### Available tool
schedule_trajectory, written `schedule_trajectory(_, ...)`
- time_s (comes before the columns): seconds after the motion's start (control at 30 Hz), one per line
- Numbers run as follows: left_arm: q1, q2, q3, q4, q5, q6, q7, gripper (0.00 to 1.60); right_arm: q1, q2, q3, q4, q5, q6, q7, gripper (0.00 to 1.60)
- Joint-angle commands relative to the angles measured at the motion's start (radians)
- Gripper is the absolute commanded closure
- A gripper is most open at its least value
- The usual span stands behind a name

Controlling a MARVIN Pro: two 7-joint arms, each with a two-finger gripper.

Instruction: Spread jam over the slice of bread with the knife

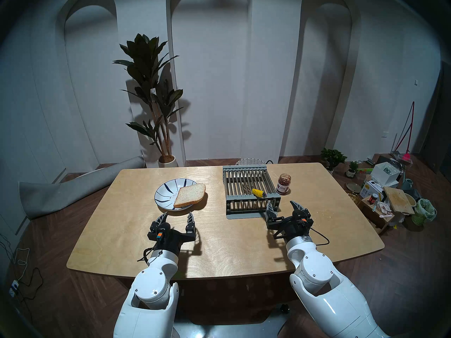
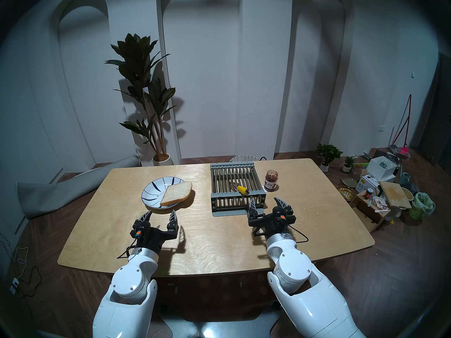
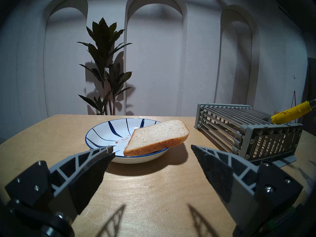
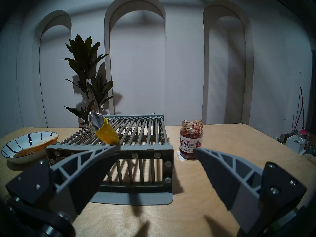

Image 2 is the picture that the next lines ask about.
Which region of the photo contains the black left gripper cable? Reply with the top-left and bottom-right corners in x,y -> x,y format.
117,235 -> 140,259

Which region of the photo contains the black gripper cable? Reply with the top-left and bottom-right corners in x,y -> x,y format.
117,235 -> 140,259
282,225 -> 309,243

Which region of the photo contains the white open box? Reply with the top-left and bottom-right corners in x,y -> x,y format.
366,156 -> 397,182

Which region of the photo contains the blue striped ceramic plate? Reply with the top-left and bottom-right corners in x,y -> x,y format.
142,177 -> 185,210

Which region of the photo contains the open glass jam jar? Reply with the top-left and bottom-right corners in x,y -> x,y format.
264,170 -> 279,192

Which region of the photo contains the white and yellow carton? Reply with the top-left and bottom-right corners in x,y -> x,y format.
356,175 -> 383,197

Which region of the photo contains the small bushy potted plant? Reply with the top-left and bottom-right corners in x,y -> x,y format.
316,144 -> 343,172

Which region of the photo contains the grey metal dish rack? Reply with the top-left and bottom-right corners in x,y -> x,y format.
210,162 -> 267,217

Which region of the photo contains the low wooden stool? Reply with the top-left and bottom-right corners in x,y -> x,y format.
352,191 -> 391,233

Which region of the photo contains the tall potted leafy plant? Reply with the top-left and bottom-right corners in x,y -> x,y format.
105,33 -> 177,166

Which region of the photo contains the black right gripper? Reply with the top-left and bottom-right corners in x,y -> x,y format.
248,197 -> 297,238

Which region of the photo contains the wooden cutting board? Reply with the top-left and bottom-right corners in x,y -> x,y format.
379,181 -> 412,210

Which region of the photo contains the dark grey door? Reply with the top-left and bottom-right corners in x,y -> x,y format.
418,52 -> 451,165

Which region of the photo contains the white floor cable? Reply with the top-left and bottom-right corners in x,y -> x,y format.
13,247 -> 29,281

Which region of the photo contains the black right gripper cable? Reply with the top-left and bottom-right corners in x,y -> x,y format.
282,225 -> 309,243

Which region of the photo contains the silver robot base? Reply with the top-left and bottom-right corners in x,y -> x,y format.
160,306 -> 282,338

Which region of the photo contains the slice of white bread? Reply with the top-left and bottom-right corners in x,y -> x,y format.
160,181 -> 193,206

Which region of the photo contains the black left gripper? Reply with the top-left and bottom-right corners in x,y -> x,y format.
130,210 -> 179,253

